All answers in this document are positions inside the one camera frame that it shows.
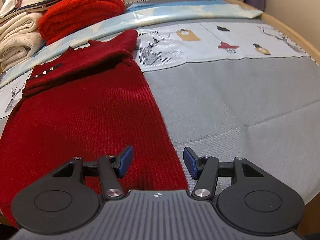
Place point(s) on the red folded blanket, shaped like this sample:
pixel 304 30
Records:
pixel 80 15

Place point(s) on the wooden bed rail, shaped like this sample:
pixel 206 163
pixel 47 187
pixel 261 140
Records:
pixel 287 25

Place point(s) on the pink white cloth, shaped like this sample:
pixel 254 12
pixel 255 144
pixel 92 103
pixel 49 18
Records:
pixel 12 2

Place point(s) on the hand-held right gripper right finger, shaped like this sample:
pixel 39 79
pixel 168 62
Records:
pixel 191 162

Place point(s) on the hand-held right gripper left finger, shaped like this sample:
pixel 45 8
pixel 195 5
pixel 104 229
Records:
pixel 124 161

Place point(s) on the cream folded blanket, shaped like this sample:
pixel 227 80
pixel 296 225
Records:
pixel 17 37

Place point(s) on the red knit sweater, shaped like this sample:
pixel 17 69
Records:
pixel 87 115

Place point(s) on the light blue quilt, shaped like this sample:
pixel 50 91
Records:
pixel 175 12

